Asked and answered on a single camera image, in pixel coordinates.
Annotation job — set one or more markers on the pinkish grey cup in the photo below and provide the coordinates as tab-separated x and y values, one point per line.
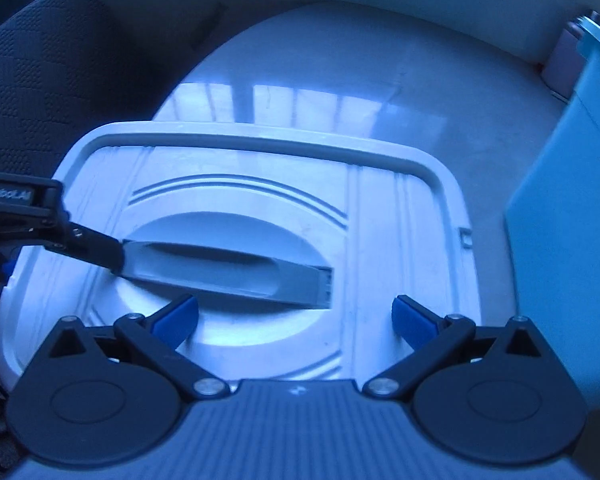
560	62

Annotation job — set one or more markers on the grey textured chair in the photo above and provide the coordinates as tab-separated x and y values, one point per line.
55	85

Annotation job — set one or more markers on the white storage box lid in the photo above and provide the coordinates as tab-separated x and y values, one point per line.
260	195

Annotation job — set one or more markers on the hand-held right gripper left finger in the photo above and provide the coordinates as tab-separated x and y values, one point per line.
175	321

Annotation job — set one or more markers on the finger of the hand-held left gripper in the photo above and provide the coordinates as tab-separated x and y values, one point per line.
92	252

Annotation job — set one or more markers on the teal plastic storage box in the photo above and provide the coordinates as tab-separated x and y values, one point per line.
575	240

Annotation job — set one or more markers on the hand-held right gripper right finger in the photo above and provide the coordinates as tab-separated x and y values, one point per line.
412	321

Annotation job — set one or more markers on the glossy white desktop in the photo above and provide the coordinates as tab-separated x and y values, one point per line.
380	80

